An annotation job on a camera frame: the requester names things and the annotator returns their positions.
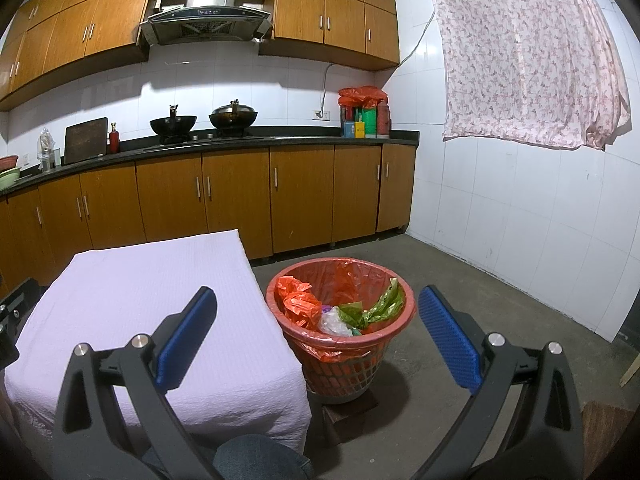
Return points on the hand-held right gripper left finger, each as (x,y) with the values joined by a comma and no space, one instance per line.
(187,340)

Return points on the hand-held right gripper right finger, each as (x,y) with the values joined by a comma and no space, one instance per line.
(450,340)

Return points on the yellow-green plastic bag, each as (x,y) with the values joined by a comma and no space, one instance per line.
(387,300)

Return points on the red plastic lattice basket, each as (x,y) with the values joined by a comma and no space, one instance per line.
(345,372)

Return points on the red plastic bag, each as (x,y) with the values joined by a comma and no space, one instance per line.
(300,305)
(362,95)

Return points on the white plastic bag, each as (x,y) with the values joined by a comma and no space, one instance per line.
(332,324)

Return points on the red plastic waste basket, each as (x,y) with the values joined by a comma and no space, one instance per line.
(350,272)

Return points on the table with white cloth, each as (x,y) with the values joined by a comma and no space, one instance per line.
(150,290)

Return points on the dark wooden stool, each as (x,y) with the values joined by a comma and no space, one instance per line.
(350,417)

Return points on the person's leg in jeans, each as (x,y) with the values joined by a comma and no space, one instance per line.
(260,460)

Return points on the green basin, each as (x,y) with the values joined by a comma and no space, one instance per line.
(7,179)

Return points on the red basin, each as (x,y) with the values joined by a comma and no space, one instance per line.
(7,161)

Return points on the brown wooden furniture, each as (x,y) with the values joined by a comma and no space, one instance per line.
(607,430)

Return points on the pale wooden stick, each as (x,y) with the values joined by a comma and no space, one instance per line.
(630,367)

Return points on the wooden lower kitchen cabinets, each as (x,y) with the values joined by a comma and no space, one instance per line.
(300,195)

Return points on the wooden kitchen cabinets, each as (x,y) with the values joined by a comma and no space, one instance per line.
(300,10)
(300,195)

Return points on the dark cutting board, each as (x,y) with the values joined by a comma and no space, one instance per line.
(85,140)

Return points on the black gas stove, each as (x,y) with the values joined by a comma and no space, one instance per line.
(210,137)

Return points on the red bottle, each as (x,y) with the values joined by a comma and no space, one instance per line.
(114,141)

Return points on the black kitchen countertop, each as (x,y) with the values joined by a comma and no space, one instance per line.
(400,135)

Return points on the black open wok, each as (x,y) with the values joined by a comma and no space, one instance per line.
(172,124)

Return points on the black wok with lid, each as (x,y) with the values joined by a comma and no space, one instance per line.
(232,117)

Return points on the red canister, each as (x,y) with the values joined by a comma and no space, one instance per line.
(383,120)

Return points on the green canister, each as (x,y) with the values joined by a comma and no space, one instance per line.
(370,122)

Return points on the blue and yellow box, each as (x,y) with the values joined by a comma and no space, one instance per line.
(349,130)

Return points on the red plastic bag over containers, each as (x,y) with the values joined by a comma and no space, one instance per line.
(362,95)

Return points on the pink floral curtain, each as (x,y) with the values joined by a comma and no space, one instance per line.
(525,60)

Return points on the wooden upper kitchen cabinets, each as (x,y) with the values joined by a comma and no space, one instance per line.
(300,10)

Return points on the white wall socket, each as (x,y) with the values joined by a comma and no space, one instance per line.
(321,114)

